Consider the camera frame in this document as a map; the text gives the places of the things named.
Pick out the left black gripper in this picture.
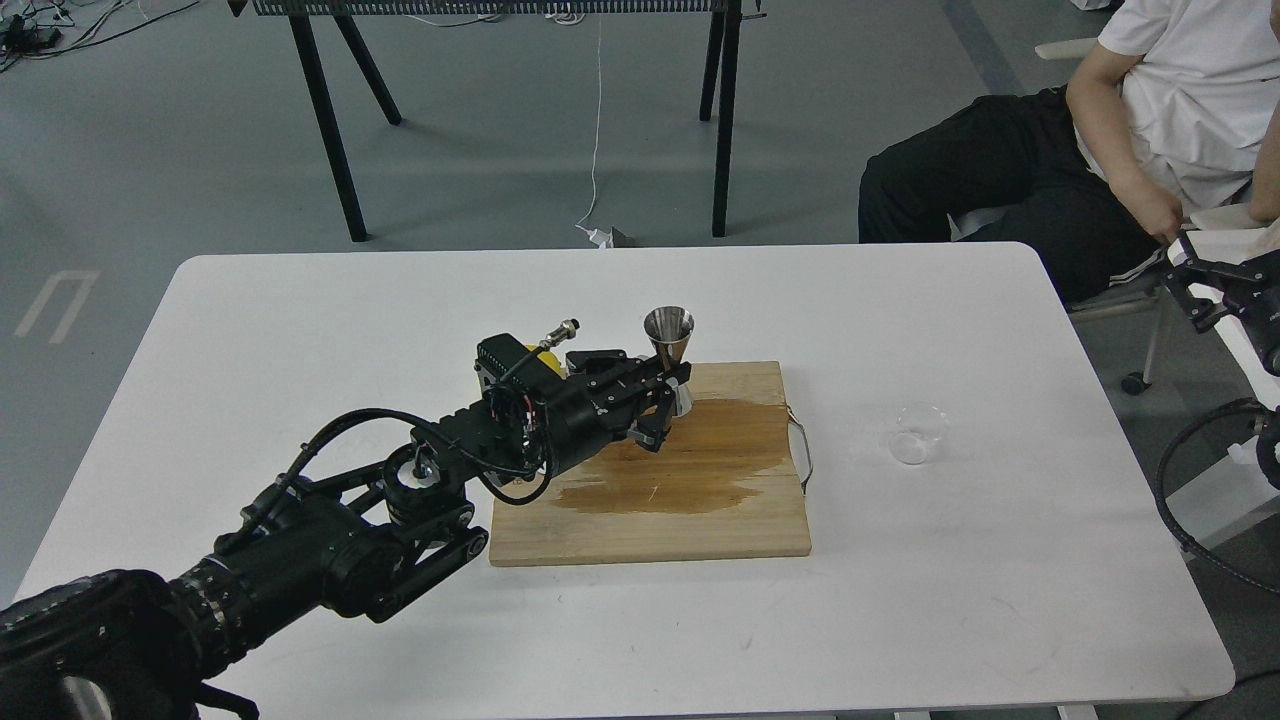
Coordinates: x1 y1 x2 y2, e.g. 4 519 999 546
477 334 692 491

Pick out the steel double jigger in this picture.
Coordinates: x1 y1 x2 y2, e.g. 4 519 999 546
643 305 695 428

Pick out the small clear glass cup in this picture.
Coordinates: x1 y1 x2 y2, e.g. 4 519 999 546
887 402 950 466

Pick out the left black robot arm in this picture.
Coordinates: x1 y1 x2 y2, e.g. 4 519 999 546
3 323 692 719

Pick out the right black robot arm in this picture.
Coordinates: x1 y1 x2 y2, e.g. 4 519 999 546
1151 231 1277 594

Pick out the yellow lemon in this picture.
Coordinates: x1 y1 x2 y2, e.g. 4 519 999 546
526 345 568 378

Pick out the wooden cutting board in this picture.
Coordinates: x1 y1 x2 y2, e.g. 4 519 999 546
488 361 812 568

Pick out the office chair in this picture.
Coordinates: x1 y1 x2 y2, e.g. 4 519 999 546
951 37 1171 396

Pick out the seated person white shirt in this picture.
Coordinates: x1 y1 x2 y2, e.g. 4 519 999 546
858 1 1279 304

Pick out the white hanging cable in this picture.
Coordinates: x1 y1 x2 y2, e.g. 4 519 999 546
575 0 637 249

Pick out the black metal table frame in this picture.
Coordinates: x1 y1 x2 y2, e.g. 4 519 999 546
221 1 765 247

